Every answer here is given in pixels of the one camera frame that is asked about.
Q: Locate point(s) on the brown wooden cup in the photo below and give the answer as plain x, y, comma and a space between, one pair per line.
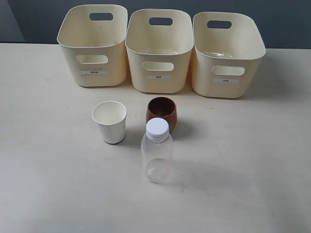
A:
165, 108

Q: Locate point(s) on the clear plastic bottle white cap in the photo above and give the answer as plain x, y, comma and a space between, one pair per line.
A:
156, 150

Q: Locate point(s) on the white paper cup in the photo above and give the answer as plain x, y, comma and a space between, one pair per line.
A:
110, 117

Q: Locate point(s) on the middle cream plastic bin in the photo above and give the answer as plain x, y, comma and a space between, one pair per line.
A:
159, 43

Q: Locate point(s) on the cream plastic bin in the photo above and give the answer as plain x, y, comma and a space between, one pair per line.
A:
227, 52
92, 39
159, 43

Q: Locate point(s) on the left cream plastic bin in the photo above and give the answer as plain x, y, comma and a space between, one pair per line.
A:
92, 39

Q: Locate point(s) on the right cream plastic bin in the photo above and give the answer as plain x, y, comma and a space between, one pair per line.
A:
227, 52

